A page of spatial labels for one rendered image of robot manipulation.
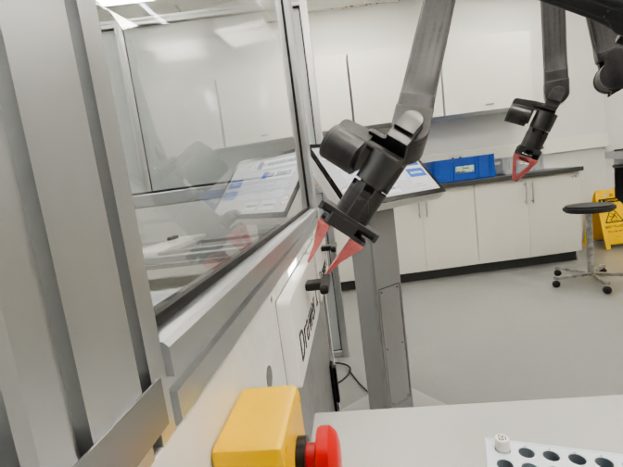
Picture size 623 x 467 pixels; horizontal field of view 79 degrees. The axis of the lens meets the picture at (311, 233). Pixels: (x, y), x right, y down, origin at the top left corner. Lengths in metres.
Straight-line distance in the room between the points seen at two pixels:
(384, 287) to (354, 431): 1.07
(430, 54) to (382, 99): 3.28
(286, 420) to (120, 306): 0.14
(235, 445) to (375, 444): 0.26
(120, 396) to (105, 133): 0.11
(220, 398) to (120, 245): 0.14
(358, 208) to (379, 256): 0.93
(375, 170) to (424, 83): 0.17
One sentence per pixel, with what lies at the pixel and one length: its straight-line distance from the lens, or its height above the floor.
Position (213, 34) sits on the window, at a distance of 0.44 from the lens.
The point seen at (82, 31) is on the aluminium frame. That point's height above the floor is 1.13.
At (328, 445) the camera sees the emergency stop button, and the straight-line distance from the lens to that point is 0.28.
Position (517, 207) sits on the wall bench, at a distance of 4.04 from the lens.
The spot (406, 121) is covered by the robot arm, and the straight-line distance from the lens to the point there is 0.59.
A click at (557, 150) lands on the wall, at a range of 4.99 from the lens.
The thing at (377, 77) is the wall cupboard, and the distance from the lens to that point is 4.02.
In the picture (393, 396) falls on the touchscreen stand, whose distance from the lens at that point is 1.71.
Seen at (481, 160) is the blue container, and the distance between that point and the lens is 4.02.
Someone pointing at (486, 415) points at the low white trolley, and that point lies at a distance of 0.54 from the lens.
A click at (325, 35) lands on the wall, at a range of 4.46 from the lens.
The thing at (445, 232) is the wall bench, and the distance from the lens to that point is 3.77.
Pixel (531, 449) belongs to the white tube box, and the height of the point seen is 0.80.
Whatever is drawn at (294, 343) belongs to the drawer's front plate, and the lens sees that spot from 0.46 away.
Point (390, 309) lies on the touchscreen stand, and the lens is 1.57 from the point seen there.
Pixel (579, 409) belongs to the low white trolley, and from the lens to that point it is 0.58.
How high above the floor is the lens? 1.06
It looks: 7 degrees down
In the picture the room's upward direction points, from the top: 7 degrees counter-clockwise
